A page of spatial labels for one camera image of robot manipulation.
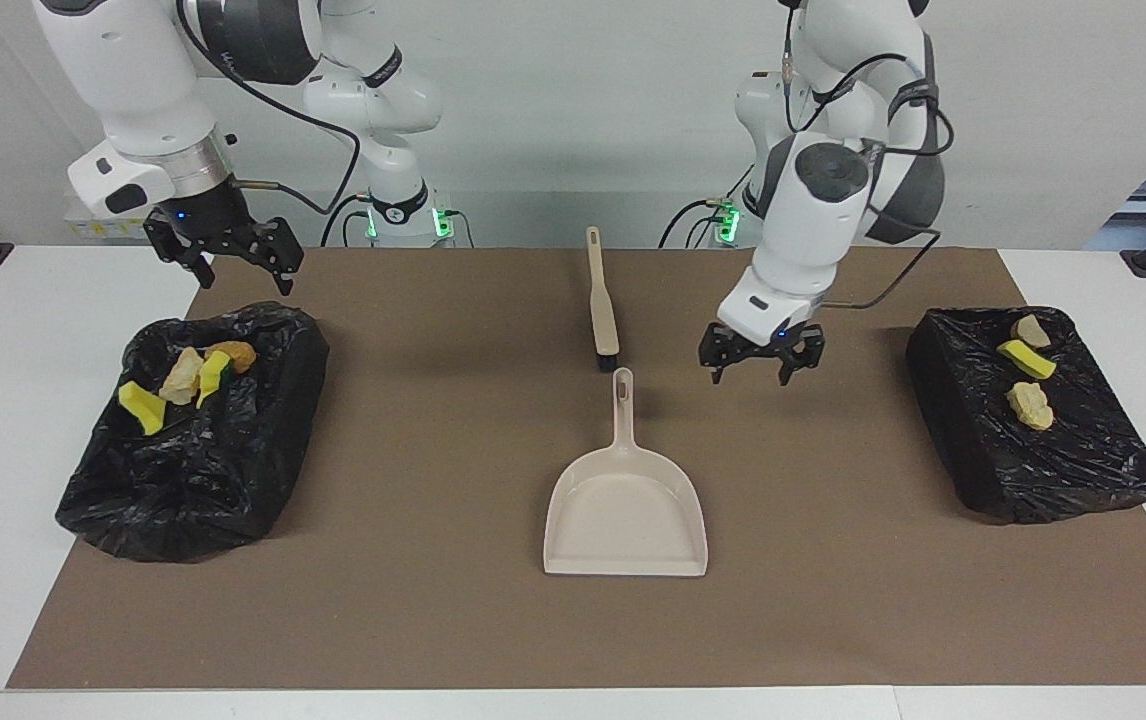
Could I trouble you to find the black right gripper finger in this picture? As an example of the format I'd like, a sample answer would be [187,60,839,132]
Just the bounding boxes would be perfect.
[243,215,306,297]
[143,212,216,291]

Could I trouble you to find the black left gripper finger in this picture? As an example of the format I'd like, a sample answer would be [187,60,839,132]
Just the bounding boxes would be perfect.
[698,324,746,386]
[778,325,826,387]

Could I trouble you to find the brown textured bread roll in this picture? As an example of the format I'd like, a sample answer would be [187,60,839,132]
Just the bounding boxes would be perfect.
[205,341,257,374]

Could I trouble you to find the beige hand brush black bristles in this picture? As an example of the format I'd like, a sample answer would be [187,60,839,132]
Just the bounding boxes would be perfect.
[586,226,621,373]

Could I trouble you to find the pale white bread chunk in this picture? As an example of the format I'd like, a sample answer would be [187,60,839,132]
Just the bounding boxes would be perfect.
[159,346,206,406]

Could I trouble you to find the green and yellow sponge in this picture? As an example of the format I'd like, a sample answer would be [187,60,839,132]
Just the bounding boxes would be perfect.
[195,350,234,409]

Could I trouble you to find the yellow sponge piece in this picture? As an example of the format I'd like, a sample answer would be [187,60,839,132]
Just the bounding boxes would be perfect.
[996,339,1057,380]
[118,381,168,437]

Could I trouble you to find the beige plastic dustpan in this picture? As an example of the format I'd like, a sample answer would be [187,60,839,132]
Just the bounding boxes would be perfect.
[543,367,709,578]

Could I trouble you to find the black bag lined bin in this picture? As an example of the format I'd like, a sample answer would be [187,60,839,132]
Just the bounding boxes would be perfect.
[906,306,1146,526]
[55,300,331,563]

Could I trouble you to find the white power box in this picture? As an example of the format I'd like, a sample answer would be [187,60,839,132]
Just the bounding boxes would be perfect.
[63,192,159,241]

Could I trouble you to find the brown paper table mat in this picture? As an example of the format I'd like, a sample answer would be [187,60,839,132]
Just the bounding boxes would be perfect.
[5,247,1146,691]

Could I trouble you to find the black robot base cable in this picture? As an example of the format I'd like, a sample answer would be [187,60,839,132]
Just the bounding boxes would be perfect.
[658,165,759,249]
[321,192,374,248]

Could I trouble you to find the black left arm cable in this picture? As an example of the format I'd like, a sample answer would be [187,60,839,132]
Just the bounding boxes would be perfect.
[783,0,956,311]

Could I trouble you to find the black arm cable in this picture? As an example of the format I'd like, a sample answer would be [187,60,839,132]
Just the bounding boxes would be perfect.
[173,0,364,216]
[783,0,956,311]

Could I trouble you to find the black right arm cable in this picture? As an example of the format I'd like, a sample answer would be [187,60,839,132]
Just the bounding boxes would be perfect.
[173,0,364,216]

